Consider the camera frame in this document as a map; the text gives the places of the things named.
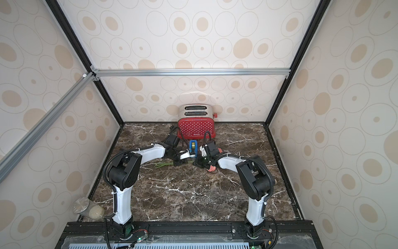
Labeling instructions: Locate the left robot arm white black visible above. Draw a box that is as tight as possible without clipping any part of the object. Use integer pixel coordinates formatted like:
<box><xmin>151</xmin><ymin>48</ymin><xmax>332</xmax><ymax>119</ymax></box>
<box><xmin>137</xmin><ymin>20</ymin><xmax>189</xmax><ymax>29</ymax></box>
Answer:
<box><xmin>103</xmin><ymin>134</ymin><xmax>198</xmax><ymax>239</ymax></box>

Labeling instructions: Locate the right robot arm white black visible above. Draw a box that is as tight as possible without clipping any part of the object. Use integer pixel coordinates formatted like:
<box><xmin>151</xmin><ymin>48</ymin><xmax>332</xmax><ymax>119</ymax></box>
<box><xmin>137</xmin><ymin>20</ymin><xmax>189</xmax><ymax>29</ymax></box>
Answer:
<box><xmin>195</xmin><ymin>141</ymin><xmax>275</xmax><ymax>238</ymax></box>

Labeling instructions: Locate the blue tape dispenser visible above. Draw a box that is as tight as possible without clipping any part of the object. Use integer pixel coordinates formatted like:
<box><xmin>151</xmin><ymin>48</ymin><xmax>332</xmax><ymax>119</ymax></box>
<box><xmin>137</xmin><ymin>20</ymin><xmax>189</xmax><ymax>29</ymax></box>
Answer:
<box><xmin>189</xmin><ymin>140</ymin><xmax>198</xmax><ymax>158</ymax></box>

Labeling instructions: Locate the red polka dot toaster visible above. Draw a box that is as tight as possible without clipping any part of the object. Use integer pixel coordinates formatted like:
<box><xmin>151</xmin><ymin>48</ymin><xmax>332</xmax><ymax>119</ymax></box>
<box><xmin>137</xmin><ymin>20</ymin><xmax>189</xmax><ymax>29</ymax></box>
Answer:
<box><xmin>178</xmin><ymin>104</ymin><xmax>217</xmax><ymax>140</ymax></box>

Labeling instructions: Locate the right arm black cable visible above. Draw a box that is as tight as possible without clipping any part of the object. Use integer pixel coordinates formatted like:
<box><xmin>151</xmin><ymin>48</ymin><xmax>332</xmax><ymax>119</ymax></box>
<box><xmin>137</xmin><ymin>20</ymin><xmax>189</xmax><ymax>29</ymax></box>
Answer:
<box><xmin>203</xmin><ymin>130</ymin><xmax>279</xmax><ymax>249</ymax></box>

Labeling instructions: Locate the silver aluminium rail back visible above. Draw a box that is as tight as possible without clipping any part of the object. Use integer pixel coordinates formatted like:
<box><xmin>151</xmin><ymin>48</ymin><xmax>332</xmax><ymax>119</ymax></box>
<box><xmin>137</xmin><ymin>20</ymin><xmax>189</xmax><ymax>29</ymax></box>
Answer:
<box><xmin>93</xmin><ymin>68</ymin><xmax>291</xmax><ymax>77</ymax></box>

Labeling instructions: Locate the silver aluminium rail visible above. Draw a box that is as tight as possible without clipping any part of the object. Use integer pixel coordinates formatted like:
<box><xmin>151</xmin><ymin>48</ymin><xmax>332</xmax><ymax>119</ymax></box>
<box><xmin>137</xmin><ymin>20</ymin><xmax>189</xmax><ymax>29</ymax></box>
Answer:
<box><xmin>93</xmin><ymin>68</ymin><xmax>291</xmax><ymax>77</ymax></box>
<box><xmin>1</xmin><ymin>72</ymin><xmax>94</xmax><ymax>181</ymax></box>

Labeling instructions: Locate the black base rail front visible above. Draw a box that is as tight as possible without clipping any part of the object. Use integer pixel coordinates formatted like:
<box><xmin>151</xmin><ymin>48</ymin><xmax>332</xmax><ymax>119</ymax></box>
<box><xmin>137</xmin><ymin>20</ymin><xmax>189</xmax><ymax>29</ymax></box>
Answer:
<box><xmin>56</xmin><ymin>218</ymin><xmax>323</xmax><ymax>249</ymax></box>

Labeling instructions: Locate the silver aluminium rail left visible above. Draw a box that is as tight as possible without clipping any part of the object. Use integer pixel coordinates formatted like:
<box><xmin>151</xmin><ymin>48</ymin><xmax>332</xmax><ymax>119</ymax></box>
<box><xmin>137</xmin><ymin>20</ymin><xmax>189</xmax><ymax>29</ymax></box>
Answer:
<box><xmin>1</xmin><ymin>72</ymin><xmax>94</xmax><ymax>181</ymax></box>

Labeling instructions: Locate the black corner frame post right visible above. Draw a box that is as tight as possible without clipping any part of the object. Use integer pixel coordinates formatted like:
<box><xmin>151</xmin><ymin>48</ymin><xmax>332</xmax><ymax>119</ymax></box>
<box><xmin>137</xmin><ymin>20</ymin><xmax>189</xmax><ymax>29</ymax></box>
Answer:
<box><xmin>265</xmin><ymin>0</ymin><xmax>331</xmax><ymax>127</ymax></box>

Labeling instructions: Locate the black corner frame post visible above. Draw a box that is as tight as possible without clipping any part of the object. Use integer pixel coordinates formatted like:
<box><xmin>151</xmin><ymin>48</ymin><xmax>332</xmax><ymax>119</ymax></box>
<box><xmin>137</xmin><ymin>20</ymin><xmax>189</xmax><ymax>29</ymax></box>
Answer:
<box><xmin>265</xmin><ymin>0</ymin><xmax>331</xmax><ymax>127</ymax></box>
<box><xmin>45</xmin><ymin>0</ymin><xmax>124</xmax><ymax>126</ymax></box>

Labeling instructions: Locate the black corner frame post left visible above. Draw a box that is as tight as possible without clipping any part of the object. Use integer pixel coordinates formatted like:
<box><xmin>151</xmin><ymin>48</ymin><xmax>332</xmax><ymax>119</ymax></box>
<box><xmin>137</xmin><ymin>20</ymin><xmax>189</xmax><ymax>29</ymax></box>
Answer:
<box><xmin>45</xmin><ymin>0</ymin><xmax>124</xmax><ymax>126</ymax></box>

